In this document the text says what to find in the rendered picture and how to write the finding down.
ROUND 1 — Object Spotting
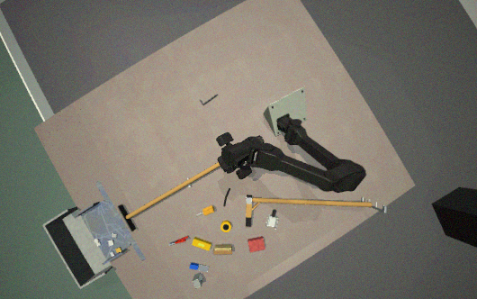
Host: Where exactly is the yellow-handled screwdriver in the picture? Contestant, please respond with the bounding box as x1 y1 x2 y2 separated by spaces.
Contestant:
196 206 214 215

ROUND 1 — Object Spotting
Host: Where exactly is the long-handled scraper with wooden pole and dark square blade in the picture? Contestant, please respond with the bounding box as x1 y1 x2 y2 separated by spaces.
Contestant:
118 162 220 231

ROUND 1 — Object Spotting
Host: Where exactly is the red square block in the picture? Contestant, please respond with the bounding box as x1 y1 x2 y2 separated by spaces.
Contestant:
248 236 266 252

